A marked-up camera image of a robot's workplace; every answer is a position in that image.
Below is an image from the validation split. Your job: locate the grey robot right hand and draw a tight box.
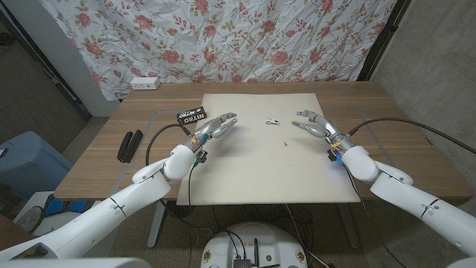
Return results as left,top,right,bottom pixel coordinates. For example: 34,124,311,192
291,109,354,153

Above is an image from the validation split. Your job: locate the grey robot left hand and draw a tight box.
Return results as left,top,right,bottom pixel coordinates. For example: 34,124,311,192
189,112,238,153

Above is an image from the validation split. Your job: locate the cream foam board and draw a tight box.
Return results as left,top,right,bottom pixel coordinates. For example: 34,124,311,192
176,92,361,206

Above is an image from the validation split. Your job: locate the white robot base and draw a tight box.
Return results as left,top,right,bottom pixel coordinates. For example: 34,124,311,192
200,222,308,268

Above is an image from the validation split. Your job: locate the black stapler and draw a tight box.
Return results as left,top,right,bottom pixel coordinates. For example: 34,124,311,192
116,129,144,164

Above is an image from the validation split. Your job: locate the black Nitro box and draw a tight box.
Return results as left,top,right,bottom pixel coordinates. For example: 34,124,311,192
176,106,208,125

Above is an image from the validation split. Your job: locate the white power strip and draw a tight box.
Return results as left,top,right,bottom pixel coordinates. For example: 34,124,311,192
129,76,161,91

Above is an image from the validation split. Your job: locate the black round disc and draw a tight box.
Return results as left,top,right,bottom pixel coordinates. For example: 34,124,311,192
166,200,197,220

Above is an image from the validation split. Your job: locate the floral backdrop cloth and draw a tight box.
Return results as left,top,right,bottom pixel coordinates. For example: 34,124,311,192
36,0,399,101

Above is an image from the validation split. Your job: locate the black backdrop stand pole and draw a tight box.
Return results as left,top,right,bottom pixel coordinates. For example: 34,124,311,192
356,0,413,82

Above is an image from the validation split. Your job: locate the grey table leg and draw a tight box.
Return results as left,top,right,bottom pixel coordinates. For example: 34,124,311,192
336,202,361,249

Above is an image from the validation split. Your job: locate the white table leg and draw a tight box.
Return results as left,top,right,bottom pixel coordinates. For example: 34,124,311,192
147,200,168,249

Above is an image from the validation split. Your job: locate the blue fabric item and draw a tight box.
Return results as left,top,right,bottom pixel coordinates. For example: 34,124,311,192
43,194,90,215

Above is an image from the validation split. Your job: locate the blue plastic bin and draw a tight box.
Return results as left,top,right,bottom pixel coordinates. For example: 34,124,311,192
0,130,74,200

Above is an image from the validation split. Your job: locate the white robot torso edge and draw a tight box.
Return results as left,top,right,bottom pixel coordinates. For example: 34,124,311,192
0,256,152,268

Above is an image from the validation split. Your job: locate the grey white sneaker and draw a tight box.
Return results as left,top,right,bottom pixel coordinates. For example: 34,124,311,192
14,206,44,232

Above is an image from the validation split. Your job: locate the brown trouser leg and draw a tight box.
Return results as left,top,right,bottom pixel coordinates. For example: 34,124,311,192
0,214,36,251

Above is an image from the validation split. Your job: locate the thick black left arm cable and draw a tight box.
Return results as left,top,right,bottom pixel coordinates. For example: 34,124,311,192
145,123,193,167

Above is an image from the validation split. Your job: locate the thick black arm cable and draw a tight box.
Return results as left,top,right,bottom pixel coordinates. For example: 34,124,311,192
145,123,193,167
348,117,476,156

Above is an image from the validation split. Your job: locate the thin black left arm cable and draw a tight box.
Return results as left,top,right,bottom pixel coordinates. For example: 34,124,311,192
187,165,195,208

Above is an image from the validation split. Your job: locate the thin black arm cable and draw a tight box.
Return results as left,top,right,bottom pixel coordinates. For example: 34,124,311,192
187,165,195,208
344,165,371,217

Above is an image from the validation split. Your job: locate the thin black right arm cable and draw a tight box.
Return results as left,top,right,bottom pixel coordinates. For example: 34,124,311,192
344,165,371,217

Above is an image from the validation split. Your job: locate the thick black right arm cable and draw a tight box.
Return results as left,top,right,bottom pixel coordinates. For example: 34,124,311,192
348,117,476,156

